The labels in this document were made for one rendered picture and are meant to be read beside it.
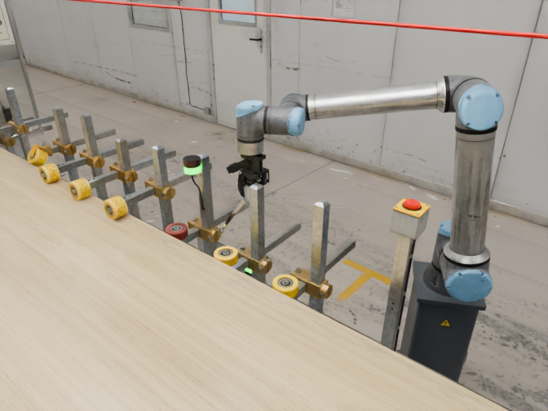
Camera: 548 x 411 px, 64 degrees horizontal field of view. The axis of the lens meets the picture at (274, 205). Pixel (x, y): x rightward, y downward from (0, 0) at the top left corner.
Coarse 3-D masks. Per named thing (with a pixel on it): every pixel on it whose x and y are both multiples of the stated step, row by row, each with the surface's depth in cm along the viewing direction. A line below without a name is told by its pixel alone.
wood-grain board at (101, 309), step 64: (0, 192) 185; (64, 192) 185; (0, 256) 145; (64, 256) 145; (128, 256) 144; (192, 256) 144; (0, 320) 118; (64, 320) 118; (128, 320) 118; (192, 320) 118; (256, 320) 118; (320, 320) 118; (0, 384) 100; (64, 384) 100; (128, 384) 100; (192, 384) 100; (256, 384) 100; (320, 384) 100; (384, 384) 100; (448, 384) 100
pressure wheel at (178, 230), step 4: (172, 224) 161; (176, 224) 161; (180, 224) 161; (184, 224) 161; (168, 228) 158; (172, 228) 159; (176, 228) 158; (180, 228) 159; (184, 228) 158; (168, 232) 156; (172, 232) 156; (176, 232) 156; (180, 232) 156; (184, 232) 157; (176, 236) 156; (180, 236) 157; (184, 236) 158; (180, 240) 157
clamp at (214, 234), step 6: (192, 222) 169; (198, 222) 169; (198, 228) 167; (204, 228) 165; (210, 228) 165; (216, 228) 166; (204, 234) 166; (210, 234) 164; (216, 234) 165; (210, 240) 165; (216, 240) 166
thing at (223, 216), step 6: (228, 210) 179; (240, 210) 183; (216, 216) 175; (222, 216) 175; (228, 216) 179; (216, 222) 174; (222, 222) 176; (192, 228) 167; (192, 234) 165; (198, 234) 167; (186, 240) 163
